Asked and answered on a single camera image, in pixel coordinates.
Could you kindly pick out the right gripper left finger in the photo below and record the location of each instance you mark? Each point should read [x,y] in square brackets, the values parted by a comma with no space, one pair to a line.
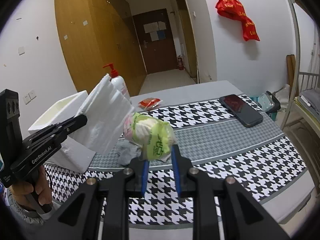
[99,208]

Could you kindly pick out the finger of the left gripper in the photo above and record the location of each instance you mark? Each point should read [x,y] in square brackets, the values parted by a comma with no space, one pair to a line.
[62,130]

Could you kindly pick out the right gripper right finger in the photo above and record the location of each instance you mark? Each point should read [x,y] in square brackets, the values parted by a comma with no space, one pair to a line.
[221,207]

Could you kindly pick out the green plastic bag bundle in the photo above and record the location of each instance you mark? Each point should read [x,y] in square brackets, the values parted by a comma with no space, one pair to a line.
[154,137]

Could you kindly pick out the left hand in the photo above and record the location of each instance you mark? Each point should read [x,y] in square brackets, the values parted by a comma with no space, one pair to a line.
[21,189]

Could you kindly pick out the white foam box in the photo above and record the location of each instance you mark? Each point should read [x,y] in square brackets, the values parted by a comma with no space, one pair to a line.
[72,155]

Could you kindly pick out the houndstooth table runner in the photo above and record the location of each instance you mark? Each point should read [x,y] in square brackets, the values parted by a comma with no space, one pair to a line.
[262,159]

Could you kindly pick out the grey crumpled cloth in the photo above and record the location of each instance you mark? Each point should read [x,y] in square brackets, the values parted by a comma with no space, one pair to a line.
[127,151]

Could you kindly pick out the white red pump bottle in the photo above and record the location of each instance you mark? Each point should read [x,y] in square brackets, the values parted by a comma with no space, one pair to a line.
[118,81]

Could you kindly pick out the red snack packet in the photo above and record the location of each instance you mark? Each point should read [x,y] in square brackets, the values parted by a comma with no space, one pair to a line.
[149,103]

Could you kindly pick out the black smartphone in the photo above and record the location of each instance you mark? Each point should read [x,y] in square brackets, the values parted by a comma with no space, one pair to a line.
[246,114]

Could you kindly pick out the wooden wardrobe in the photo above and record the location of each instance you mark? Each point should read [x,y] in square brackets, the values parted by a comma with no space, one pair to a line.
[94,34]

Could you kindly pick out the metal bunk bed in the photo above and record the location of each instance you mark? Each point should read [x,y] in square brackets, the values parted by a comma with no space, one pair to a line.
[300,120]

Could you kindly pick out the red fire extinguisher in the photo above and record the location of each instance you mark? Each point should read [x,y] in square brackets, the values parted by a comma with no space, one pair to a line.
[180,62]

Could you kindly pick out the dark brown door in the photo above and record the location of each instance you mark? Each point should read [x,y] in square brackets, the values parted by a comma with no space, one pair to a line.
[156,40]

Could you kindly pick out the grey folded blanket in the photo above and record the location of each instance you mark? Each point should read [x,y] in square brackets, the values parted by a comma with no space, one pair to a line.
[312,98]

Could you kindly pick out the wooden boards leaning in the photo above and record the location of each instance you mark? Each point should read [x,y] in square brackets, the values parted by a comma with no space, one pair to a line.
[290,63]

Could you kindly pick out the red hanging bags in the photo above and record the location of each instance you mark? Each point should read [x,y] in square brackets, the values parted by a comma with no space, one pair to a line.
[234,10]

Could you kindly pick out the white wall switches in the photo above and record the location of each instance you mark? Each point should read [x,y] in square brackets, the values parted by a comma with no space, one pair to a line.
[29,97]

